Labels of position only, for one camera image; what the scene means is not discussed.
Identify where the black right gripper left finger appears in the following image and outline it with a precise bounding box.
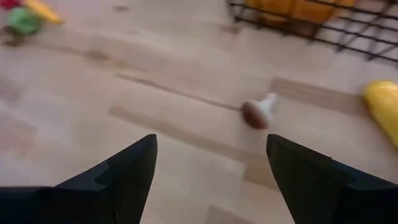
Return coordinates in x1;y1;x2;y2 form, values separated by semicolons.
0;134;158;224

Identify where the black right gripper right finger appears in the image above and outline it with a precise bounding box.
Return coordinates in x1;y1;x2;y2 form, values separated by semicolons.
266;134;398;224

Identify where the long yellow squash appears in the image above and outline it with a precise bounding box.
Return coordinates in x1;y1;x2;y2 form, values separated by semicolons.
363;80;398;149

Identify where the small yellow chili pepper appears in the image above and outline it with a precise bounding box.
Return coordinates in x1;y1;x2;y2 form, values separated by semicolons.
23;0;65;25

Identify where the small green bell pepper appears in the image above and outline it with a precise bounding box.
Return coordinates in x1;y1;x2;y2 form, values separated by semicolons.
6;6;43;35

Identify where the small red bell pepper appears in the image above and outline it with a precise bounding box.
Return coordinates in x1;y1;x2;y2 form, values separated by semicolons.
0;0;22;10

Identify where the black wire basket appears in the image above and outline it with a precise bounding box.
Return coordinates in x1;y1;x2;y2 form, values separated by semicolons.
226;0;398;63

